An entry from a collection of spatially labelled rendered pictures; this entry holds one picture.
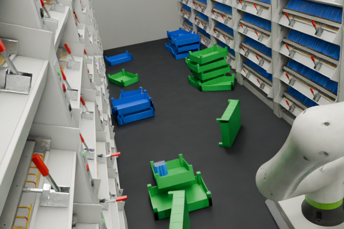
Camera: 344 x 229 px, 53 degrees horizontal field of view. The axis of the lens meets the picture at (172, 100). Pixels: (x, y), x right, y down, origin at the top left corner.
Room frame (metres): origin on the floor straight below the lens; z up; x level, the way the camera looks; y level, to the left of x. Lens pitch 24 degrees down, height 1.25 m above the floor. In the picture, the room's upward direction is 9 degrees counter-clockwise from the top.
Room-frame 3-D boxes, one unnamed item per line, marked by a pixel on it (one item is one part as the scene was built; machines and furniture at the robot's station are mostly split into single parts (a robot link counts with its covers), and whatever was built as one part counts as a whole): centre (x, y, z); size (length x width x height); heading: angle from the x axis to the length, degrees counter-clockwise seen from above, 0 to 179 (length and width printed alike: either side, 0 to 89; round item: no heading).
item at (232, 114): (2.04, -0.36, 0.10); 0.30 x 0.08 x 0.20; 153
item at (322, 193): (0.91, -0.45, 0.48); 0.16 x 0.13 x 0.19; 97
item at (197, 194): (1.46, 0.04, 0.04); 0.30 x 0.20 x 0.08; 99
